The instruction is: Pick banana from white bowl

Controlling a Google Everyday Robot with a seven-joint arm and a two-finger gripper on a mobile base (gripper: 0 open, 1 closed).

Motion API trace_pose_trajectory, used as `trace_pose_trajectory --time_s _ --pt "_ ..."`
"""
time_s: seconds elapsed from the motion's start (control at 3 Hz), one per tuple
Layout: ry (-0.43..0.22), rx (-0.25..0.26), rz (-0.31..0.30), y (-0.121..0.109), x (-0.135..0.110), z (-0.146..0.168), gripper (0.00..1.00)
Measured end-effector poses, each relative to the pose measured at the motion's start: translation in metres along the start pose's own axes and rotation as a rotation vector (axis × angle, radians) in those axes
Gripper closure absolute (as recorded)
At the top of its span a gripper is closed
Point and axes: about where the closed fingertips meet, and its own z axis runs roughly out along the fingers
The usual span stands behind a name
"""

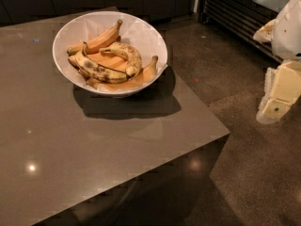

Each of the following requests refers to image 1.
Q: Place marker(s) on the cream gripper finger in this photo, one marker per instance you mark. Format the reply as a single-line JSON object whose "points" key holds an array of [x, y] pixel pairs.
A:
{"points": [[282, 88]]}

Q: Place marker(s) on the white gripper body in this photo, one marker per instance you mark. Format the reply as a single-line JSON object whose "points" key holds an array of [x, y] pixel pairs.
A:
{"points": [[288, 32]]}

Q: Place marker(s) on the spotted curved banana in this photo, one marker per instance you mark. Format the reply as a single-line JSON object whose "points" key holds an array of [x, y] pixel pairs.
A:
{"points": [[134, 60]]}

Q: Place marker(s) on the orange right banana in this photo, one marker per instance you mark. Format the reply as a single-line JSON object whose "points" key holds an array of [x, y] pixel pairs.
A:
{"points": [[146, 75]]}

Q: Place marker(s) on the orange banana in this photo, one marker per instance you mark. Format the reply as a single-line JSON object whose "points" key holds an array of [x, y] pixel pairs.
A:
{"points": [[146, 75], [109, 36], [110, 61]]}

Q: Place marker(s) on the white bowl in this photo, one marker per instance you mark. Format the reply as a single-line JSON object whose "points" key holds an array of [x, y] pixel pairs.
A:
{"points": [[69, 34]]}

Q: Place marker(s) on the orange middle banana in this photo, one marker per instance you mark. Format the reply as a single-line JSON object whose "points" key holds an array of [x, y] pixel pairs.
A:
{"points": [[110, 61]]}

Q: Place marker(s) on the orange top banana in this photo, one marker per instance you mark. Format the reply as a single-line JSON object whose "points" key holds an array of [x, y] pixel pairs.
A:
{"points": [[109, 36]]}

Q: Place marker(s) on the white paper bowl liner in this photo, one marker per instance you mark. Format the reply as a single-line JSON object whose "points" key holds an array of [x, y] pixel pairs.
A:
{"points": [[134, 31]]}

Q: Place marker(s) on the spotted front banana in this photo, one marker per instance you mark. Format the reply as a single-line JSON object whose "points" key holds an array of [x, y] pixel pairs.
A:
{"points": [[98, 71]]}

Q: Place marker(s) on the black metal grille appliance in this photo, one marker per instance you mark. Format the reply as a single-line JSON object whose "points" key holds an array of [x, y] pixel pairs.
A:
{"points": [[244, 17]]}

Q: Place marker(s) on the dark cabinets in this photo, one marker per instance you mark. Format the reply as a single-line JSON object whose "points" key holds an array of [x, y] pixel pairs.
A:
{"points": [[21, 11]]}

